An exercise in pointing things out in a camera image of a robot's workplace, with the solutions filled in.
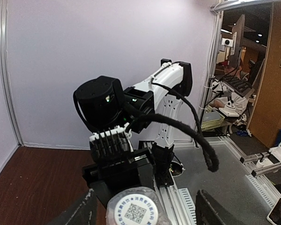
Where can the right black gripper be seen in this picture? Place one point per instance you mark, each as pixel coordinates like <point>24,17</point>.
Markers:
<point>110,179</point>

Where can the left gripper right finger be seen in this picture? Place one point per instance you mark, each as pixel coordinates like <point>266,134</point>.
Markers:
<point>208,211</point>

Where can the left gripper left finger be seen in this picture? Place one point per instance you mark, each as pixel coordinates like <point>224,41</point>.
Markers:
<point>82,212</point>

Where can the clear water bottle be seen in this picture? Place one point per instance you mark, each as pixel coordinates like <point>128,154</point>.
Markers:
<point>163,218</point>

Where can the white water bottle cap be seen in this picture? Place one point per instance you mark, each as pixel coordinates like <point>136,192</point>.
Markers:
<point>132,209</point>

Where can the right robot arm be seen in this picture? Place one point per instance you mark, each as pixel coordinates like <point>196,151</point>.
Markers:
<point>109,112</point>

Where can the smartphone on floor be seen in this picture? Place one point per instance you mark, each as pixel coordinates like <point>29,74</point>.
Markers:
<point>274,217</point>

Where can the seated person red cap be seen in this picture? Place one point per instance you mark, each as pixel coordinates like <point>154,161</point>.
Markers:
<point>239,102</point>

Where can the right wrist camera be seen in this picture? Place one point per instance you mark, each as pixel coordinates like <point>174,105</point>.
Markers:
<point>112,145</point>

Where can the right aluminium frame post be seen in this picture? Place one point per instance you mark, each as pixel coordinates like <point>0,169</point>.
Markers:
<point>5,77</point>

